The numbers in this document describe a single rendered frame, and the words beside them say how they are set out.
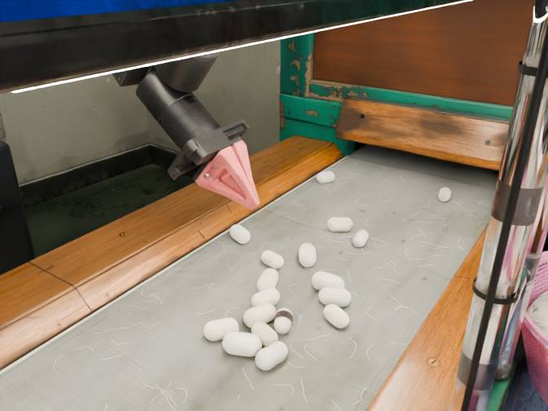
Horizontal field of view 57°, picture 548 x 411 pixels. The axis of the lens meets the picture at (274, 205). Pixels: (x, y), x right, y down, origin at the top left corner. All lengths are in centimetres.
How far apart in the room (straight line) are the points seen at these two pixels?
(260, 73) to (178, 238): 171
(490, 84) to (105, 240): 62
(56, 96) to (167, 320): 221
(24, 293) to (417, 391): 40
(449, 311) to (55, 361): 38
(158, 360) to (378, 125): 55
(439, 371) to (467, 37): 56
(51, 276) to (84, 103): 220
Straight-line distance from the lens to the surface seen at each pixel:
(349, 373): 49
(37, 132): 267
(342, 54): 96
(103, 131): 286
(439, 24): 89
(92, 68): 19
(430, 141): 85
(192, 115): 61
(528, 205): 30
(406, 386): 45
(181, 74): 59
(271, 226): 71
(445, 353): 49
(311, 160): 90
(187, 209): 71
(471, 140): 84
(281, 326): 51
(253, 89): 235
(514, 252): 31
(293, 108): 102
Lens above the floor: 108
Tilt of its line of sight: 26 degrees down
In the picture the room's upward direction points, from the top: straight up
